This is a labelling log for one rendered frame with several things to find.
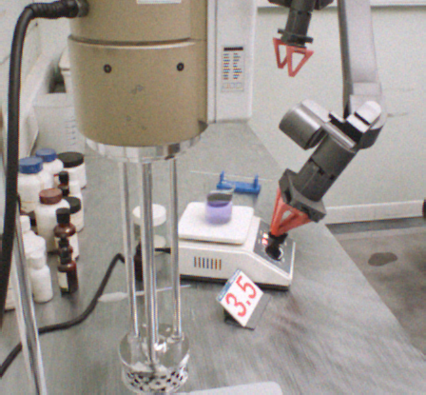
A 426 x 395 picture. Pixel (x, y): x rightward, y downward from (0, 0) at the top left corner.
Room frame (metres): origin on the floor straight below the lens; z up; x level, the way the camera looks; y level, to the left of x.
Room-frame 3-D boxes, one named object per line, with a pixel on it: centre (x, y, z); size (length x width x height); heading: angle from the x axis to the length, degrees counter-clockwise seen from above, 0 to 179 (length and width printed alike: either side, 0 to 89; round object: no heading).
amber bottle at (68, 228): (0.84, 0.27, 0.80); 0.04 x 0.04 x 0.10
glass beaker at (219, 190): (0.82, 0.00, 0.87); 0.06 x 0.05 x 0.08; 46
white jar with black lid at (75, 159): (1.15, 0.34, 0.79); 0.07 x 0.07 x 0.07
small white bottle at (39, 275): (0.72, 0.28, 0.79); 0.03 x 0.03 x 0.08
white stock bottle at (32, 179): (0.98, 0.37, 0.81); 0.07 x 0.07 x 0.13
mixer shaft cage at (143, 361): (0.41, 0.06, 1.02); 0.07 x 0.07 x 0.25
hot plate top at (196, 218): (0.83, 0.00, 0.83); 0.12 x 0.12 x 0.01; 80
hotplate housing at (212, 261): (0.82, -0.02, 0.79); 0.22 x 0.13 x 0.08; 80
